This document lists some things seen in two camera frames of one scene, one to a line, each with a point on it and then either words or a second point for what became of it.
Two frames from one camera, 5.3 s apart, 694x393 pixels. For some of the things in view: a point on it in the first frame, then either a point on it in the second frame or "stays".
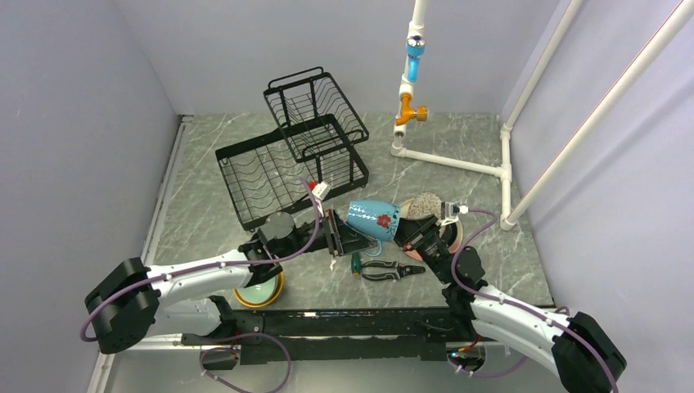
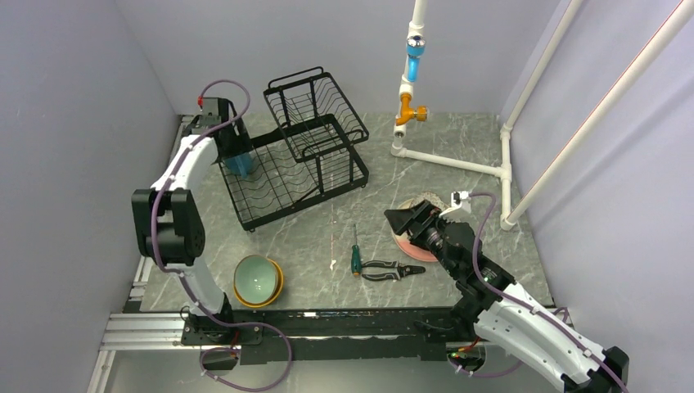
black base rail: (426, 331) stays
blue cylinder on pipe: (415, 48) stays
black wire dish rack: (311, 156) stays
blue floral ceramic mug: (378, 219) → (241, 164)
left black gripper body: (335, 240) → (238, 144)
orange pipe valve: (409, 113) stays
